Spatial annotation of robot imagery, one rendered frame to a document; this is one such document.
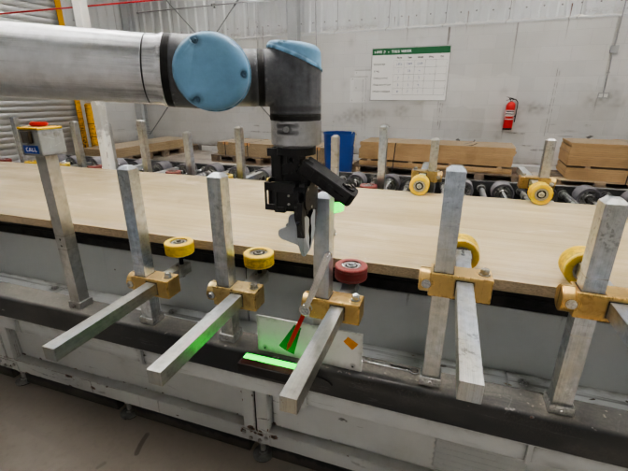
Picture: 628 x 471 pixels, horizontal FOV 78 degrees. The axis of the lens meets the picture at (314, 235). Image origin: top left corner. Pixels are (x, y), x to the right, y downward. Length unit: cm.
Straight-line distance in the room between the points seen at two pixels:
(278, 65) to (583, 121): 748
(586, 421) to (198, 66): 92
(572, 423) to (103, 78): 98
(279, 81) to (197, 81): 18
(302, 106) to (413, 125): 732
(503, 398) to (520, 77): 715
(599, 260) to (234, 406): 126
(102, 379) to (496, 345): 154
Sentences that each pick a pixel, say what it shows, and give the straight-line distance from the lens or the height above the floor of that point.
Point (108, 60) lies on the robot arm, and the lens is 56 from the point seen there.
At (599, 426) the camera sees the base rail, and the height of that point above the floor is 70.
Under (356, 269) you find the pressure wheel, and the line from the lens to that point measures 92.
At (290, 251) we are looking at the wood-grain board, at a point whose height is 90.
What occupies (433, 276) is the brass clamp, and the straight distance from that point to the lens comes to 79.
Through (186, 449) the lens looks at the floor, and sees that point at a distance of 179.
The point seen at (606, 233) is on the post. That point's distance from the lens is 80.
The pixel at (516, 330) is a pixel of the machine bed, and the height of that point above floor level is 74.
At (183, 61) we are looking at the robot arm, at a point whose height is 133.
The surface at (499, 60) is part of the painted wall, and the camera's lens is 786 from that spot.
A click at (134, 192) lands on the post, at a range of 104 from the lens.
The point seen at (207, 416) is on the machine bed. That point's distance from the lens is 165.
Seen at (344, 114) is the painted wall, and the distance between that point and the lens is 829.
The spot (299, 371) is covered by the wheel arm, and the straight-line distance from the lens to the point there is 69.
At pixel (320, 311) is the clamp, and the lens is 88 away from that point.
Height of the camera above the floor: 130
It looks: 20 degrees down
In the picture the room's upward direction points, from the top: straight up
